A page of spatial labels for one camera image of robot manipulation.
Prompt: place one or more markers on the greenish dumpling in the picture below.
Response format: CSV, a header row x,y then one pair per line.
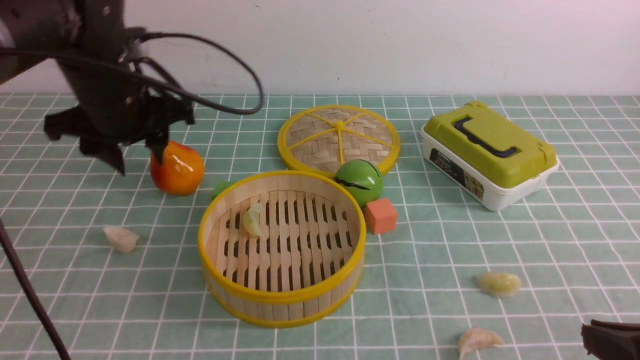
x,y
251,220

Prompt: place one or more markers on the orange red pear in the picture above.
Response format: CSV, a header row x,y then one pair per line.
x,y
181,171

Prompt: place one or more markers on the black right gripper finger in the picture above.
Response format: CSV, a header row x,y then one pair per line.
x,y
611,340

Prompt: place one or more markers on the green apple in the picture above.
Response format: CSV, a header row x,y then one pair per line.
x,y
362,179

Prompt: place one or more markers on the bamboo steamer tray yellow rim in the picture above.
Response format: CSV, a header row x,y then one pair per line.
x,y
305,265

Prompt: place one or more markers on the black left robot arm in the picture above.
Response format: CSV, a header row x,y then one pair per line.
x,y
85,36

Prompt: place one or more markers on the orange foam cube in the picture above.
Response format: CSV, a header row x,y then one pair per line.
x,y
381,216

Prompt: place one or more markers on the woven bamboo steamer lid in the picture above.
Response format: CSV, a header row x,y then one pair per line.
x,y
321,139

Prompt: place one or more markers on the green lidded white box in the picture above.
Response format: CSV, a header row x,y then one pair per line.
x,y
487,155

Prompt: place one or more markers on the pale green dumpling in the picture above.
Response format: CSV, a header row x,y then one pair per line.
x,y
499,285

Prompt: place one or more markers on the green foam cube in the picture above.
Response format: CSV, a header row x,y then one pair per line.
x,y
220,187

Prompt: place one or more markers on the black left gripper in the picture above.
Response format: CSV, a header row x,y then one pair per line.
x,y
114,109

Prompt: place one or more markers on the white pleated dumpling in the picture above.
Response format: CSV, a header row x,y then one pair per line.
x,y
476,339

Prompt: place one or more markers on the green checkered tablecloth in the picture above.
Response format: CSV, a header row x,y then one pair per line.
x,y
574,243

